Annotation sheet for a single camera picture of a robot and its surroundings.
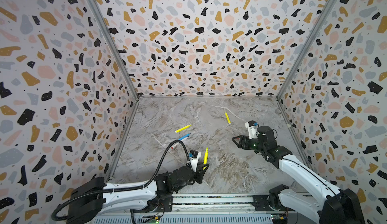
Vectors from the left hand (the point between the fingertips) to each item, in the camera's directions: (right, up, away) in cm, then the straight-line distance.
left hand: (209, 164), depth 74 cm
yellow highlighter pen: (-2, +3, +1) cm, 4 cm away
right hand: (+14, +12, +8) cm, 20 cm away
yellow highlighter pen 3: (-17, +14, +30) cm, 37 cm away
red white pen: (-14, +12, -14) cm, 24 cm away
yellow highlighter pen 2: (+15, +21, +35) cm, 43 cm away
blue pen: (-15, +9, +24) cm, 30 cm away
